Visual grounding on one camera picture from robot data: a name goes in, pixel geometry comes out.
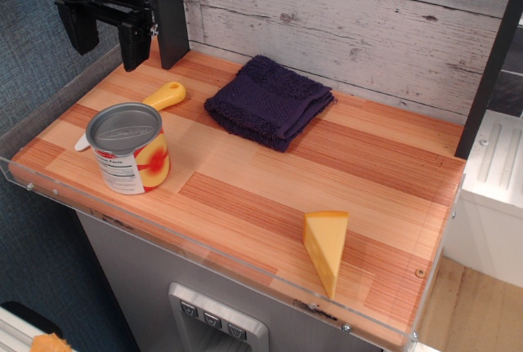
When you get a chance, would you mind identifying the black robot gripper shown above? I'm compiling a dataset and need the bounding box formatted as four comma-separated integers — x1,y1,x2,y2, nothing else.
55,0,154,72

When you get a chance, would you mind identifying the dark purple cloth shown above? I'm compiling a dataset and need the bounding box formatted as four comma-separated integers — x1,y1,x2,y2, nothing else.
204,55,334,152

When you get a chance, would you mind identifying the tin can with red-yellow label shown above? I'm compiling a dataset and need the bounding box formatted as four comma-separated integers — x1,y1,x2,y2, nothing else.
86,102,171,195

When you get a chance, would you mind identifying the clear acrylic table guard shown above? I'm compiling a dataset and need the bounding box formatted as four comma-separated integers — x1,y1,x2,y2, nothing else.
0,16,467,347

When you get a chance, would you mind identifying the grey cabinet with dispenser panel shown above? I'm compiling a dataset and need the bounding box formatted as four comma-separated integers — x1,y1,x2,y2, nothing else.
78,212,379,351

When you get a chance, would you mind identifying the yellow cheese wedge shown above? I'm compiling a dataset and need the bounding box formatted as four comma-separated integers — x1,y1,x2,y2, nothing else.
302,211,350,300

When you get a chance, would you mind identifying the white black device bottom left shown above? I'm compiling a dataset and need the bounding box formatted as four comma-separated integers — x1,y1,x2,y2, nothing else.
1,301,63,351

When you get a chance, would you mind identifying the orange object bottom left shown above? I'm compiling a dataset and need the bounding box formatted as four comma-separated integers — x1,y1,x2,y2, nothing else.
29,333,73,352

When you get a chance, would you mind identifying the white toy sink unit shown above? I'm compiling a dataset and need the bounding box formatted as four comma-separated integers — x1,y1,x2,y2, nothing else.
443,111,522,287

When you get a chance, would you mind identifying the dark left frame post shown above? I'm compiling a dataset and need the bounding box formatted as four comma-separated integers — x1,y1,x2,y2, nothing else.
153,0,190,69

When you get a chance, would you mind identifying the dark frame post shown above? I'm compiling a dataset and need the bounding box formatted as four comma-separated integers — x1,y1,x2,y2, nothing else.
153,0,190,69
454,0,522,160

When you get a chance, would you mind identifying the dark right frame post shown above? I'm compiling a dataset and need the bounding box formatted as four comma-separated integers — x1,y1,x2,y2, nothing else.
454,0,522,160

